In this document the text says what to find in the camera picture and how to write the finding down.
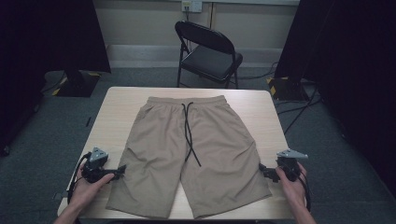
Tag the black stand base striped tape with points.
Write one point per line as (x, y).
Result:
(288, 88)

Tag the white wall power outlet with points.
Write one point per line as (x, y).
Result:
(192, 5)

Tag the person's left hand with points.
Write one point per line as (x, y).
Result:
(84, 193)

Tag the black folding chair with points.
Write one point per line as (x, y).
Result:
(211, 60)

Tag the person's right hand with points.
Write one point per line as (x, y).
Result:
(294, 193)

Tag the black curtain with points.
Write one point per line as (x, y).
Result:
(351, 77)
(46, 34)

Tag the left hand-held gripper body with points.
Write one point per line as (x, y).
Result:
(96, 169)

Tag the beige shorts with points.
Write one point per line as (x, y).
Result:
(155, 149)

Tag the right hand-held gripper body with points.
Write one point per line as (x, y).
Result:
(289, 166)

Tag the grey tape strip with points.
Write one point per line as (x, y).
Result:
(60, 195)

